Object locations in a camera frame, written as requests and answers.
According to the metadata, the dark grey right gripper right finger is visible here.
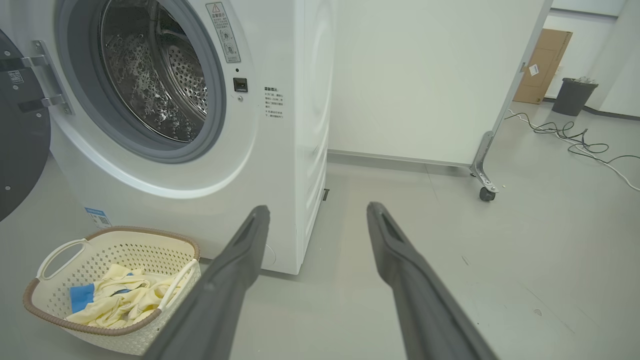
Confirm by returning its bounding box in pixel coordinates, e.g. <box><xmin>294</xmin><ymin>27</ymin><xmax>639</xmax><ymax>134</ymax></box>
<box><xmin>366</xmin><ymin>202</ymin><xmax>501</xmax><ymax>360</ymax></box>

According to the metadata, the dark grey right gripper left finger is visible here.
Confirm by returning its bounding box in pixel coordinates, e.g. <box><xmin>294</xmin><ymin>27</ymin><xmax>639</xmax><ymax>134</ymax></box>
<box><xmin>142</xmin><ymin>205</ymin><xmax>271</xmax><ymax>360</ymax></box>

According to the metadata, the yellow garment blue outline print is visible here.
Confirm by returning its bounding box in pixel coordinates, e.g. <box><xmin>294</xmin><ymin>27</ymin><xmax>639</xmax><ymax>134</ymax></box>
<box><xmin>100</xmin><ymin>272</ymin><xmax>188</xmax><ymax>328</ymax></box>

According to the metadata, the yellow garment blue patch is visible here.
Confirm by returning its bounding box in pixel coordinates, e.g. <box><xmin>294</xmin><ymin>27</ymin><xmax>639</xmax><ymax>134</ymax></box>
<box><xmin>65</xmin><ymin>264</ymin><xmax>151</xmax><ymax>326</ymax></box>

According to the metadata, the round dark washing machine door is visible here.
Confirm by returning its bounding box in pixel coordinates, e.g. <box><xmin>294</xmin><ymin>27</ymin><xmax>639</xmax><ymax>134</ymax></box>
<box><xmin>0</xmin><ymin>27</ymin><xmax>52</xmax><ymax>223</ymax></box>

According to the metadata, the white front-load washing machine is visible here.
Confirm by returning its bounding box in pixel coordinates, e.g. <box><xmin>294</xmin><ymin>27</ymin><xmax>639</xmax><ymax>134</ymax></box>
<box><xmin>0</xmin><ymin>0</ymin><xmax>337</xmax><ymax>276</ymax></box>

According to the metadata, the cream perforated laundry basket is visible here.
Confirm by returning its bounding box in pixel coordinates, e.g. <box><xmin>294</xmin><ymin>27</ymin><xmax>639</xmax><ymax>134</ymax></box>
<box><xmin>22</xmin><ymin>226</ymin><xmax>202</xmax><ymax>356</ymax></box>

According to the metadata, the blue energy label sticker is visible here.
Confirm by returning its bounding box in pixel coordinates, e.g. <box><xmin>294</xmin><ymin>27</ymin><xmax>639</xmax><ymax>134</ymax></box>
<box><xmin>84</xmin><ymin>207</ymin><xmax>112</xmax><ymax>230</ymax></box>

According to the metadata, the small black text sticker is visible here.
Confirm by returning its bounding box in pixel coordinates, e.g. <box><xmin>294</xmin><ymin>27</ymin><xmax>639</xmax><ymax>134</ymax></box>
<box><xmin>264</xmin><ymin>86</ymin><xmax>285</xmax><ymax>120</ymax></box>

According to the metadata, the white partition panel on casters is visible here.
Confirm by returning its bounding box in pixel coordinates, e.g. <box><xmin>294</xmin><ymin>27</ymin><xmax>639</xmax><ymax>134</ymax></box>
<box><xmin>327</xmin><ymin>0</ymin><xmax>553</xmax><ymax>202</ymax></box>

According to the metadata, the dark grey trash bin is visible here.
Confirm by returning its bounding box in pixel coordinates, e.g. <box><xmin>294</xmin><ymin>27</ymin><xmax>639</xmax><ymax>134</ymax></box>
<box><xmin>551</xmin><ymin>77</ymin><xmax>599</xmax><ymax>117</ymax></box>

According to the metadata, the warning sticker with triangle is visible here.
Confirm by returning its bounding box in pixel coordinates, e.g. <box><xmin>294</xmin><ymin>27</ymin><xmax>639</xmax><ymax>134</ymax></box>
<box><xmin>206</xmin><ymin>1</ymin><xmax>242</xmax><ymax>64</ymax></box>

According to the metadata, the brown cardboard box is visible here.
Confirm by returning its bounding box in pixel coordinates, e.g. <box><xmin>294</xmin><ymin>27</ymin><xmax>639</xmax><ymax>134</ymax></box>
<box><xmin>513</xmin><ymin>28</ymin><xmax>573</xmax><ymax>105</ymax></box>

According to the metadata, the white floor cable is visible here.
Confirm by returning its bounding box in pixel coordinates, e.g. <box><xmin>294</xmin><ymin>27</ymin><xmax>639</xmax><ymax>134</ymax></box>
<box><xmin>506</xmin><ymin>110</ymin><xmax>640</xmax><ymax>192</ymax></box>

